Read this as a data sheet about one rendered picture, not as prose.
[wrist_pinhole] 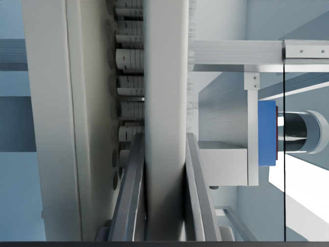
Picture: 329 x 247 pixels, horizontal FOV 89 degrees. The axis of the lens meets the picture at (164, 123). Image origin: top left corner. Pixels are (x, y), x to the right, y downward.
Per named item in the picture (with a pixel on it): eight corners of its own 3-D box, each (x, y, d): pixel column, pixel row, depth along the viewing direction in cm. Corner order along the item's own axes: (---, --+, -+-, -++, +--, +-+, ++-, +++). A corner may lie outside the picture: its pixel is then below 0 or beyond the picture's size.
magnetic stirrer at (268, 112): (252, 171, 50) (282, 171, 50) (252, 100, 50) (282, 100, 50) (226, 158, 70) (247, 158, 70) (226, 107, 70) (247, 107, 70)
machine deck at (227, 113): (244, 185, 47) (258, 185, 47) (244, 50, 47) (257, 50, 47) (197, 151, 109) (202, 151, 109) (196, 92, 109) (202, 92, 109)
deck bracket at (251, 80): (245, 89, 46) (261, 89, 46) (245, 71, 46) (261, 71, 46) (243, 89, 47) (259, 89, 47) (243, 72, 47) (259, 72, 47)
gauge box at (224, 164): (176, 187, 46) (247, 186, 47) (176, 149, 47) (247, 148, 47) (171, 167, 68) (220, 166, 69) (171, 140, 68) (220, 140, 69)
